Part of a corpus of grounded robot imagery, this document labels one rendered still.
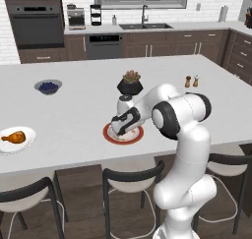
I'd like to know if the brown chicken drumstick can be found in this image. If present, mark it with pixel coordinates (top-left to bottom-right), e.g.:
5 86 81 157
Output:
0 130 27 146

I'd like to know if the red-rimmed white plate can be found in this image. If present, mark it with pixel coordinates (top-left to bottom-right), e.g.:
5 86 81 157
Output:
102 121 146 147

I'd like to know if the black wire stand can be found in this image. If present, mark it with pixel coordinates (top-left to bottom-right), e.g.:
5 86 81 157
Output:
90 3 103 27

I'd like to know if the grey sink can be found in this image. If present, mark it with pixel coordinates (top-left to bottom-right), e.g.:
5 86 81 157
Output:
118 22 174 31

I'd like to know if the brown cupboard beside oven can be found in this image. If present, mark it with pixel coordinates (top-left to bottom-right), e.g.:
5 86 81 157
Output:
17 33 88 65

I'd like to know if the black-backed white stool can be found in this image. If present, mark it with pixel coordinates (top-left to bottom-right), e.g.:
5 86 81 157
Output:
101 159 166 239
0 176 70 239
192 151 252 236

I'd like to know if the grey dishwasher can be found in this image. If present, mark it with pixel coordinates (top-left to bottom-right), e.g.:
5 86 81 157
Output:
85 32 124 61

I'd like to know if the dark knife block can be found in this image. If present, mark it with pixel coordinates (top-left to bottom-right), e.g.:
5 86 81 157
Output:
243 11 252 30

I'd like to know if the silver coffee machine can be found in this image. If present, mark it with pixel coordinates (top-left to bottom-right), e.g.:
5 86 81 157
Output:
66 3 87 31

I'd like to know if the brown base cupboard run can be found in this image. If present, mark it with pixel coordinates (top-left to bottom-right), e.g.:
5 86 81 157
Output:
122 29 230 66

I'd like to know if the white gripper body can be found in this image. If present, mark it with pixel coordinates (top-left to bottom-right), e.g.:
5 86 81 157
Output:
110 121 130 140

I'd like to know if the dark tap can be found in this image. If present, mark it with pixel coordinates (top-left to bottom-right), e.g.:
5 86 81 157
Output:
140 4 150 26

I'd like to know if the succulent in black pot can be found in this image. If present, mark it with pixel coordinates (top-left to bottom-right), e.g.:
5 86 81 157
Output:
116 70 145 96

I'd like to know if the blue bowl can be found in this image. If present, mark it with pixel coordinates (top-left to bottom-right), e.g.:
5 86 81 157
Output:
33 79 63 96

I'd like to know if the grey wall oven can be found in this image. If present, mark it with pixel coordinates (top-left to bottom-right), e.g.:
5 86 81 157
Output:
5 0 66 50

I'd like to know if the brown side drawer run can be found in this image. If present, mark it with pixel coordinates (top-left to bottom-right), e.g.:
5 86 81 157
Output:
221 30 252 86

